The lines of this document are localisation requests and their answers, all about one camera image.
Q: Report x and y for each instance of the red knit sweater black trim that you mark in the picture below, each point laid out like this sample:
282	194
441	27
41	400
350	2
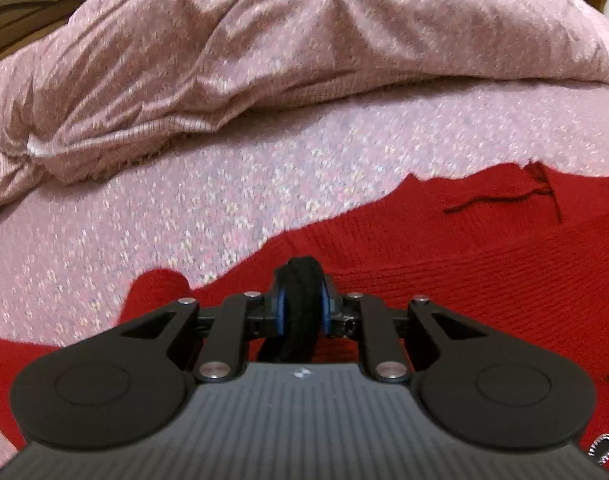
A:
434	245

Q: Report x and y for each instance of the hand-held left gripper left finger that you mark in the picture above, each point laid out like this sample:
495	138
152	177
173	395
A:
282	310

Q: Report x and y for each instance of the pink quilt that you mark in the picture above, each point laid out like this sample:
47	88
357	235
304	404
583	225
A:
234	60

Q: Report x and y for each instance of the dark wooden headboard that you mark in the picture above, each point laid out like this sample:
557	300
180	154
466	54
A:
19	15

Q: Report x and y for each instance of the pink speckled bed sheet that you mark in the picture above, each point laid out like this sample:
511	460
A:
134	225

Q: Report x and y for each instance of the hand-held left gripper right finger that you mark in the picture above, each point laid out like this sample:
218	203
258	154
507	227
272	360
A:
328	310

